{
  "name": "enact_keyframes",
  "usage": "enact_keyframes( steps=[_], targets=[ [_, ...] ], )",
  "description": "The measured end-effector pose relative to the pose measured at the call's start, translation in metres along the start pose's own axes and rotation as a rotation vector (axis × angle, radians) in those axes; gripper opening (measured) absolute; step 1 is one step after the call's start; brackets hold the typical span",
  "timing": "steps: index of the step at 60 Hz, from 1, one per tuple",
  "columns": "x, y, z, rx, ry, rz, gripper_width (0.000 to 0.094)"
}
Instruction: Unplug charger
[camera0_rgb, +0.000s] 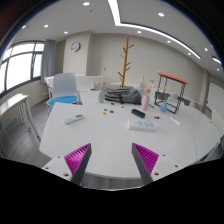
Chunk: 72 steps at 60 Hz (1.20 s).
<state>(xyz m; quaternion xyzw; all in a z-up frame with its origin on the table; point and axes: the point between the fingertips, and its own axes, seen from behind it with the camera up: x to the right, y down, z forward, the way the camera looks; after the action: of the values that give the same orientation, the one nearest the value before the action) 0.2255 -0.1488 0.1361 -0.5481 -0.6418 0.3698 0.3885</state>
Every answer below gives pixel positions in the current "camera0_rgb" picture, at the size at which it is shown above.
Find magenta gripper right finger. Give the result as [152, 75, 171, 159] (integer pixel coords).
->
[132, 143, 159, 185]

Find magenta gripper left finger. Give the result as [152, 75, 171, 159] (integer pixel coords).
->
[64, 144, 92, 185]

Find white power strip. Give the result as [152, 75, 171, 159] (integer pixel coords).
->
[128, 120, 157, 132]

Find white remote control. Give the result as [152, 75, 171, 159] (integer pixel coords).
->
[63, 114, 84, 125]

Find white marker pen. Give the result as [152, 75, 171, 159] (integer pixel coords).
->
[170, 117, 181, 126]

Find blue vase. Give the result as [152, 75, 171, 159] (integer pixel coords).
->
[160, 101, 167, 113]

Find pink vase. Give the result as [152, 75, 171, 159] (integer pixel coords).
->
[141, 95, 150, 111]

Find small coloured magnets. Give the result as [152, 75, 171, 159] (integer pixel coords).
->
[102, 108, 114, 115]

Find grey backpack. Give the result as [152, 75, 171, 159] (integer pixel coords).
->
[105, 87, 141, 105]

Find green vase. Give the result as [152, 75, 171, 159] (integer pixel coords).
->
[98, 90, 105, 103]

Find white chair blue seat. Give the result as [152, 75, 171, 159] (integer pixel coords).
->
[47, 73, 79, 111]

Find white side desk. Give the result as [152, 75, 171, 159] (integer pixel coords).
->
[0, 93, 41, 158]

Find grey curtain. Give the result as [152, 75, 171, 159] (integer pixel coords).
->
[41, 40, 56, 83]

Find wooden coat tree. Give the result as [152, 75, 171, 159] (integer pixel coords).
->
[118, 36, 134, 88]

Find black frame orange-top rack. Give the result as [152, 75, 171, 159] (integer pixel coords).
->
[154, 72, 187, 114]

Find window with dark frame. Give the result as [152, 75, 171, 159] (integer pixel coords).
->
[0, 41, 45, 95]

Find round wall clock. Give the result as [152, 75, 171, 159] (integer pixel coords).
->
[70, 42, 81, 52]

